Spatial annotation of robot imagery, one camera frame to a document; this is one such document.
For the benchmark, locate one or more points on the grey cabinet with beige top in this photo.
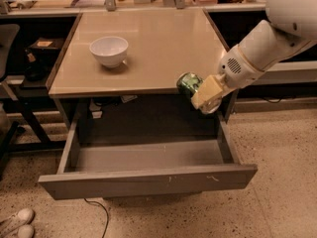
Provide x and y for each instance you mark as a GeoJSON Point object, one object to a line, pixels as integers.
{"type": "Point", "coordinates": [164, 44]}

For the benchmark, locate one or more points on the white power adapter under top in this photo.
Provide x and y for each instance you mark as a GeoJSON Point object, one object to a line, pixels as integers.
{"type": "Point", "coordinates": [95, 110]}

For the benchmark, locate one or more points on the grey open top drawer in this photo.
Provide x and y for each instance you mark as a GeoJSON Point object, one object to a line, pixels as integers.
{"type": "Point", "coordinates": [134, 152]}

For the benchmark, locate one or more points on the white bowl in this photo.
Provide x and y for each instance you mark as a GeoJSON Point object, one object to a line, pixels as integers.
{"type": "Point", "coordinates": [109, 51]}

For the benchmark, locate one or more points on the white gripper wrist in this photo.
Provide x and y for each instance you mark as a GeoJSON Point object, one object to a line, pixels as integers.
{"type": "Point", "coordinates": [234, 67]}

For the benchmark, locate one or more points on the white sneaker lower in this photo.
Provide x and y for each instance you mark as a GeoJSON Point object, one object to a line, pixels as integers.
{"type": "Point", "coordinates": [25, 231]}

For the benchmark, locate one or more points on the black box with label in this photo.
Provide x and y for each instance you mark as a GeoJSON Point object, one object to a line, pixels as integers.
{"type": "Point", "coordinates": [42, 44]}

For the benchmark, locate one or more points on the white sneaker upper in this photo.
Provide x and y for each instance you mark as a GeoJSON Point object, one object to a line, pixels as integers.
{"type": "Point", "coordinates": [16, 220]}

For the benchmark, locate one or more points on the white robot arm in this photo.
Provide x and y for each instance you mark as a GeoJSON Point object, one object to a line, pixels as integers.
{"type": "Point", "coordinates": [290, 28]}

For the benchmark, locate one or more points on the green soda can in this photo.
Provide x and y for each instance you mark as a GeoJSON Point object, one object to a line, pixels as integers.
{"type": "Point", "coordinates": [188, 85]}

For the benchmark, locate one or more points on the white sneaker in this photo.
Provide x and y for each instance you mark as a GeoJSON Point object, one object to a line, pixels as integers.
{"type": "Point", "coordinates": [16, 220]}
{"type": "Point", "coordinates": [25, 231]}

